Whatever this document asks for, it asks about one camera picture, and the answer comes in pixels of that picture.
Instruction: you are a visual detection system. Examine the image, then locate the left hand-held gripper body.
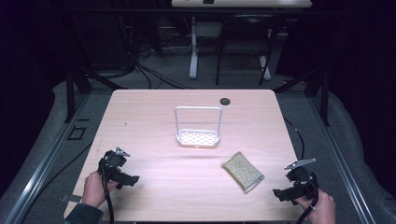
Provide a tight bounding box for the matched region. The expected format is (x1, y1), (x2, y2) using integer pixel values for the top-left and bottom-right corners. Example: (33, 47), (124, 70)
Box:
(98, 147), (132, 183)

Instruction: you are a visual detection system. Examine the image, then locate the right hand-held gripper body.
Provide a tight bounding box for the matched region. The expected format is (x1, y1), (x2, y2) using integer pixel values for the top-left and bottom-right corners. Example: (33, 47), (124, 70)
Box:
(283, 158), (320, 201)

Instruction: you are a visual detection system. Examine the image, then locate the person's left hand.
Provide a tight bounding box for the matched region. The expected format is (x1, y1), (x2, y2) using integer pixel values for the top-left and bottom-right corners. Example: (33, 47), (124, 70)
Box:
(81, 170), (119, 209)

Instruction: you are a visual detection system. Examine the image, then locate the person's right hand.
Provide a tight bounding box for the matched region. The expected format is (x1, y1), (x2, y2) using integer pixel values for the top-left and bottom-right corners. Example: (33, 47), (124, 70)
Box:
(293, 188), (337, 224)

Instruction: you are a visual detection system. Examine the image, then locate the yellow-green scouring sponge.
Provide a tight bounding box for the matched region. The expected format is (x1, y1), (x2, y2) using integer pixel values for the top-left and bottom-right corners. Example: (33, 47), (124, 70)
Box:
(220, 150), (265, 194)

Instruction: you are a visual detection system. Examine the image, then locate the white sponge holder rack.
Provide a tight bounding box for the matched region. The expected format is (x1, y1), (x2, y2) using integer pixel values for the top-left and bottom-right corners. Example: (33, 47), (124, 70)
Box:
(174, 105), (224, 149)

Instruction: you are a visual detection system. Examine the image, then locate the black metal stand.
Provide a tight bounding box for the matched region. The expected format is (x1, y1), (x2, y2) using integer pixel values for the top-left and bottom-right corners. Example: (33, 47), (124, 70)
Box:
(273, 66), (332, 127)
(59, 12), (129, 124)

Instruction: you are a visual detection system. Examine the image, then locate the black chair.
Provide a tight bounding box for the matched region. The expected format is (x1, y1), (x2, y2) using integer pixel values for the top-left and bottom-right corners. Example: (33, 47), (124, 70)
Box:
(215, 12), (279, 87)

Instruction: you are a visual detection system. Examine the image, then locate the white desk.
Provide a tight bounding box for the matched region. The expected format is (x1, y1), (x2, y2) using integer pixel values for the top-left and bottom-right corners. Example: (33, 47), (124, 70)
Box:
(170, 0), (313, 81)

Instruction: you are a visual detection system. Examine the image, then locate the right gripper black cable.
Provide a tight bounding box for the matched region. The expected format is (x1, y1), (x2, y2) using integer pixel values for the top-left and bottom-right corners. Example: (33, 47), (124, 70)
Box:
(294, 175), (321, 224)

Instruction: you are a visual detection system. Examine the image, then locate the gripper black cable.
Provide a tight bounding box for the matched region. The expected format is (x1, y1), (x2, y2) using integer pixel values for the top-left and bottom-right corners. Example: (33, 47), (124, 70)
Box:
(294, 175), (321, 224)
(98, 158), (115, 224)

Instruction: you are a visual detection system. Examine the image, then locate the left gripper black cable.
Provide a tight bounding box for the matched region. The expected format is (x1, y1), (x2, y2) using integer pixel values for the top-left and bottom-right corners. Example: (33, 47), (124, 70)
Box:
(98, 158), (115, 224)

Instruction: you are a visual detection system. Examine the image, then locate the aluminium floor rail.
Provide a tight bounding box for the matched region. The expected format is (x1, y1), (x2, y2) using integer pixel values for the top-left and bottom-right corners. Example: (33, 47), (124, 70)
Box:
(3, 92), (92, 224)
(311, 96), (379, 224)

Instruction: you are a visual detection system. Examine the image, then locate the thin black cable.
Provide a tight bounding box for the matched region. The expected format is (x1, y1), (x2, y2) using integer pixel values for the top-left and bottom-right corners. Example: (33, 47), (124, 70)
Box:
(282, 117), (306, 161)

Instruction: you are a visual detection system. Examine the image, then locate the black floor cable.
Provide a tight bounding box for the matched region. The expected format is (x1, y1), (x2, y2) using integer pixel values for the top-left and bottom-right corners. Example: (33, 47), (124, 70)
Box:
(29, 140), (95, 206)

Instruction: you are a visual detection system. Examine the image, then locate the bundle of black floor cables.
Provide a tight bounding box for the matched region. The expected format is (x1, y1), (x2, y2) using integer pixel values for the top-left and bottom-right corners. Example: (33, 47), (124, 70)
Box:
(92, 36), (195, 91)

